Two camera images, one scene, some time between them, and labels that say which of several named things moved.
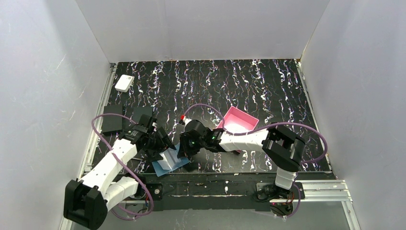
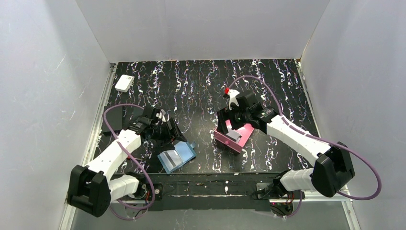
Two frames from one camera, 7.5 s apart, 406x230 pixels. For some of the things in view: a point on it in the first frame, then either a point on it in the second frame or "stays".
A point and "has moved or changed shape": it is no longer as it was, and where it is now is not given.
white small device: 124,83 stays
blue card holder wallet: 170,161 has moved or changed shape
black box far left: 112,122 stays
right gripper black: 187,147 -> 228,117
